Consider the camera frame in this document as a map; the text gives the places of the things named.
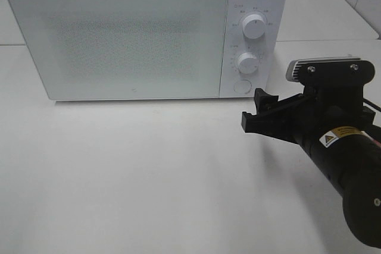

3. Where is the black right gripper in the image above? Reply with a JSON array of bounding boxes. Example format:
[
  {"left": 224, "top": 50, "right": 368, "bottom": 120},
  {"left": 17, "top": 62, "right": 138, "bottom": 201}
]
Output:
[{"left": 241, "top": 85, "right": 376, "bottom": 155}]

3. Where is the white microwave door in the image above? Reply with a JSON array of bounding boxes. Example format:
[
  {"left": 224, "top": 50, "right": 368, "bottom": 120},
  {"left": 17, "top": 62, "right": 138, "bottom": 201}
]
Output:
[{"left": 9, "top": 0, "right": 227, "bottom": 101}]

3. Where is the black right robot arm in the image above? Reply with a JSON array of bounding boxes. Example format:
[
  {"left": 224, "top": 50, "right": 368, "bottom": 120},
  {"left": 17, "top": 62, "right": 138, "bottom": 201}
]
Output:
[{"left": 242, "top": 86, "right": 380, "bottom": 248}]

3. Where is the white lower microwave knob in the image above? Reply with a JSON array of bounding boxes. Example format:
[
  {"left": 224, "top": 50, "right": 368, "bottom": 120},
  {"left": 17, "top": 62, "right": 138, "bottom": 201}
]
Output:
[{"left": 236, "top": 52, "right": 260, "bottom": 74}]

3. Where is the white microwave knob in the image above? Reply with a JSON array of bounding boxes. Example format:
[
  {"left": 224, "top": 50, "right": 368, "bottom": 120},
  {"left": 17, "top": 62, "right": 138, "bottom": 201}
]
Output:
[
  {"left": 236, "top": 52, "right": 260, "bottom": 74},
  {"left": 241, "top": 12, "right": 267, "bottom": 39}
]

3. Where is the white upper microwave knob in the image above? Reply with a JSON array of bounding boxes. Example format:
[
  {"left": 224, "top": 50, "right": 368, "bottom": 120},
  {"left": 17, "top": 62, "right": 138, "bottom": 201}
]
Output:
[{"left": 241, "top": 12, "right": 267, "bottom": 39}]

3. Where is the white microwave oven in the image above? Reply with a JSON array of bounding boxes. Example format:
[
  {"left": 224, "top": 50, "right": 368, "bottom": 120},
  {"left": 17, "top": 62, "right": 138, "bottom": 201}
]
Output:
[{"left": 8, "top": 0, "right": 285, "bottom": 101}]

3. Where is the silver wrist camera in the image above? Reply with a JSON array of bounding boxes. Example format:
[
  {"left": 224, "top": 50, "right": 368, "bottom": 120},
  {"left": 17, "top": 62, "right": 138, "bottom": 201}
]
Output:
[{"left": 286, "top": 57, "right": 375, "bottom": 87}]

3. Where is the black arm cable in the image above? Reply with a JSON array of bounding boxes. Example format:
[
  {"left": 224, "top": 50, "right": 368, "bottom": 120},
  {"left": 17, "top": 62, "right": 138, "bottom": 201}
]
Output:
[{"left": 362, "top": 98, "right": 381, "bottom": 114}]

